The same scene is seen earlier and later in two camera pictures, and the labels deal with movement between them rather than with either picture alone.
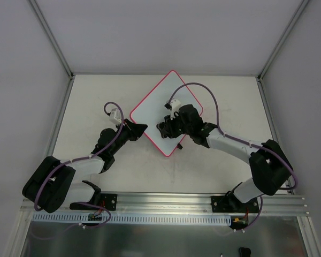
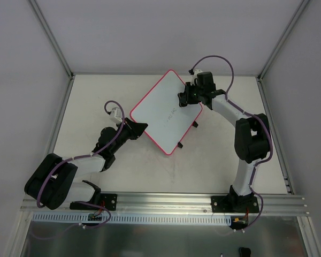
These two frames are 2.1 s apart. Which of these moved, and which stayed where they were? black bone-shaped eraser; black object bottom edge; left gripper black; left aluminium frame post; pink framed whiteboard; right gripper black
Moved: black bone-shaped eraser; right gripper black
Stayed: pink framed whiteboard; left aluminium frame post; black object bottom edge; left gripper black
